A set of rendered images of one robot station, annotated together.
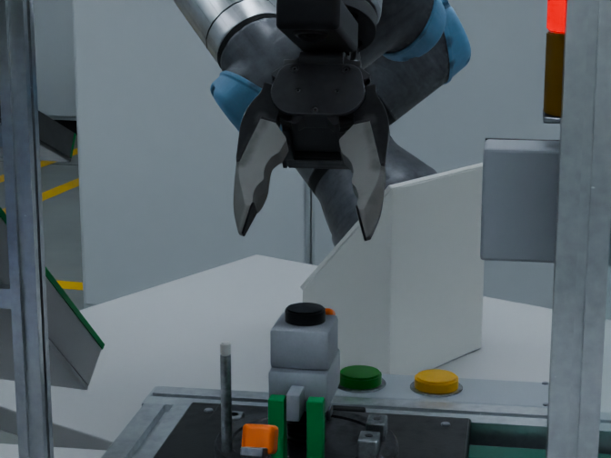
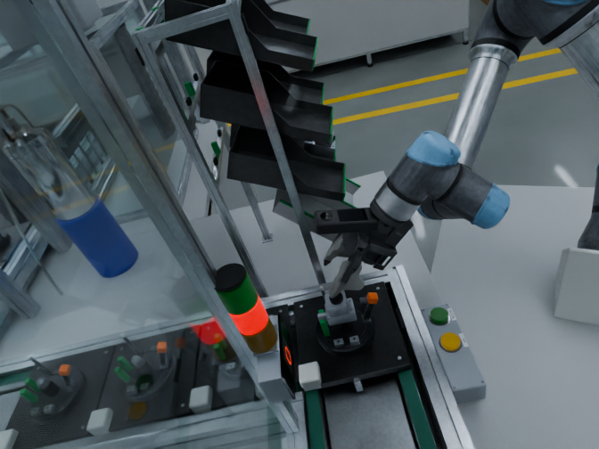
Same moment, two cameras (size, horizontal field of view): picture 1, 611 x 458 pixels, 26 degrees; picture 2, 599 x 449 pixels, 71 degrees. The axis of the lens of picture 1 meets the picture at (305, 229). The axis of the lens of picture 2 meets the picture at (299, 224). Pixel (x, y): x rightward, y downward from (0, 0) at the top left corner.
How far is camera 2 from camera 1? 115 cm
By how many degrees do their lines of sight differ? 80
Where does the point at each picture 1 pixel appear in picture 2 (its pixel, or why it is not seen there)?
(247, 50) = not seen: hidden behind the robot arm
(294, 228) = not seen: outside the picture
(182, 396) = (397, 274)
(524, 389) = (469, 375)
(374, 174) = (337, 281)
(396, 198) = (573, 255)
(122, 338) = (532, 213)
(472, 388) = (458, 355)
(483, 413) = (432, 366)
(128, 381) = (488, 237)
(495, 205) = not seen: hidden behind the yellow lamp
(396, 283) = (567, 285)
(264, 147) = (336, 245)
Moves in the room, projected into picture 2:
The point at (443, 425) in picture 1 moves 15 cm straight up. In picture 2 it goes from (397, 357) to (389, 315)
